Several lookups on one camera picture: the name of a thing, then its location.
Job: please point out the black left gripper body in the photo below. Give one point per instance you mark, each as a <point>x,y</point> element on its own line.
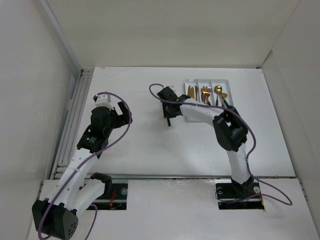
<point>117,121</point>

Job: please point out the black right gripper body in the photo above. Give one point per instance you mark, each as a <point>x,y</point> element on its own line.
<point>167,112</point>

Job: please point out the gold knife green handle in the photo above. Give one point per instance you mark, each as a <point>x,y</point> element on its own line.
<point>189,91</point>
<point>192,93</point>

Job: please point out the copper knife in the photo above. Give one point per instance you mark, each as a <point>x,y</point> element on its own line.
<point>196,92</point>

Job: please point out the gold spoon green handle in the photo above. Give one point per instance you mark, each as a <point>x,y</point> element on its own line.
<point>218,90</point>
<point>223,97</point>

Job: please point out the silver fork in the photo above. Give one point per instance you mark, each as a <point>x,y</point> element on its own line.
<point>208,94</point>

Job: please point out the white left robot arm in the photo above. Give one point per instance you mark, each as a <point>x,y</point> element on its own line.
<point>58,214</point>

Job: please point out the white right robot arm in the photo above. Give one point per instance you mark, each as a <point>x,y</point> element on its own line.
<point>230,131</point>

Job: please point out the white divided cutlery tray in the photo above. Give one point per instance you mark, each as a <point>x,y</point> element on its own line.
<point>210,83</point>

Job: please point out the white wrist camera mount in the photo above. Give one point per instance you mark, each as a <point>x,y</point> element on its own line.
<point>102,100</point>

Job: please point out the aluminium rail frame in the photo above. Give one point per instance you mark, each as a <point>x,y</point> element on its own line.
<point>151,148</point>

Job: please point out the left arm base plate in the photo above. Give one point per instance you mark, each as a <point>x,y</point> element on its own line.
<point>116,200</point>

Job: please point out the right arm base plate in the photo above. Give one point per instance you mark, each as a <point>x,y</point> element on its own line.
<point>229,199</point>

